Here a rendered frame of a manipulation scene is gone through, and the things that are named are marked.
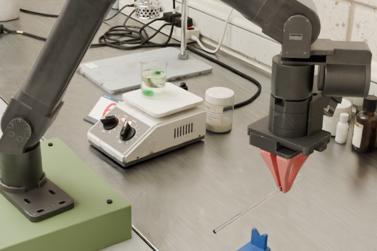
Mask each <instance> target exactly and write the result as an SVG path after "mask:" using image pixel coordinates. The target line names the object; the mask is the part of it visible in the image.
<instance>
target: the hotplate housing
mask: <svg viewBox="0 0 377 251"><path fill-rule="evenodd" d="M115 106H116V107H118V108H120V109H122V110H123V111H125V112H127V113H129V114H130V115H132V116H133V117H135V118H137V119H139V120H140V121H142V122H144V123H146V124H147V125H149V126H151V127H150V128H149V129H148V130H147V131H146V132H145V133H144V134H143V135H142V136H141V137H140V138H139V139H138V140H137V141H136V142H135V143H134V144H133V145H132V146H131V147H130V148H129V149H128V150H127V151H126V152H125V153H123V154H122V153H121V152H119V151H118V150H116V149H115V148H113V147H112V146H110V145H109V144H107V143H106V142H104V141H103V140H101V139H100V138H98V137H97V136H95V135H94V134H92V133H91V132H90V130H91V129H92V128H90V129H89V131H88V134H87V137H88V140H89V143H90V144H91V145H93V146H94V147H96V148H97V149H99V150H100V151H101V152H103V153H105V154H106V155H107V156H109V157H110V158H112V159H113V160H114V161H116V162H118V163H119V164H121V165H122V166H123V167H127V166H130V165H133V164H135V163H138V162H141V161H144V160H147V159H149V158H152V157H155V156H158V155H161V154H163V153H166V152H169V151H172V150H175V149H177V148H180V147H183V146H185V145H189V144H191V143H194V142H196V141H199V140H203V139H204V138H205V136H204V135H205V134H206V109H205V108H203V107H202V106H200V105H198V106H195V107H193V108H189V109H186V110H183V111H179V112H176V113H173V114H170V115H166V116H164V117H160V118H156V117H153V116H151V115H149V114H148V113H146V112H144V111H142V110H140V109H139V108H137V107H135V106H133V105H131V104H130V103H128V102H126V101H123V102H120V103H119V104H117V105H115ZM115 106H114V107H115ZM114 107H113V108H114ZM113 108H112V109H113ZM112 109H111V110H112ZM107 114H108V113H107ZM107 114H106V115H107ZM106 115H105V116H106ZM105 116H104V117H105ZM98 122H99V121H98ZM98 122H97V123H98ZM97 123H96V124H97ZM96 124H95V125H96ZM95 125H94V126H95Z"/></svg>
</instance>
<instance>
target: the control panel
mask: <svg viewBox="0 0 377 251"><path fill-rule="evenodd" d="M112 115H114V116H115V117H117V118H118V124H117V126H116V127H114V128H113V129H110V130H106V129H104V128H103V124H102V122H101V121H99V122H98V123H97V124H96V125H95V126H93V127H92V129H91V130H90V132H91V133H92V134H94V135H95V136H97V137H98V138H100V139H101V140H103V141H104V142H106V143H107V144H109V145H110V146H112V147H113V148H115V149H116V150H118V151H119V152H121V153H122V154H123V153H125V152H126V151H127V150H128V149H129V148H130V147H131V146H132V145H133V144H134V143H135V142H136V141H137V140H138V139H139V138H140V137H141V136H142V135H143V134H144V133H145V132H146V131H147V130H148V129H149V128H150V127H151V126H149V125H147V124H146V123H144V122H142V121H140V120H139V119H137V118H135V117H133V116H132V115H130V114H129V113H127V112H125V111H123V110H122V109H120V108H118V107H116V106H115V107H114V108H113V109H112V110H111V111H110V112H109V113H108V114H107V115H106V116H105V117H107V116H112ZM122 118H125V120H124V121H122ZM125 122H131V124H130V126H131V127H134V129H135V131H136V133H135V135H134V136H133V137H132V138H131V139H130V140H127V141H123V140H121V139H120V137H119V134H120V132H121V129H122V127H123V125H124V123H125Z"/></svg>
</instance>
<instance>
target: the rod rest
mask: <svg viewBox="0 0 377 251"><path fill-rule="evenodd" d="M267 242H268V234H266V233H265V234H263V235H260V234H259V232H258V230H257V229H256V228H252V231H251V241H250V242H248V243H247V244H245V245H244V246H242V247H241V248H240V249H238V250H236V251H270V250H271V248H270V247H268V246H267Z"/></svg>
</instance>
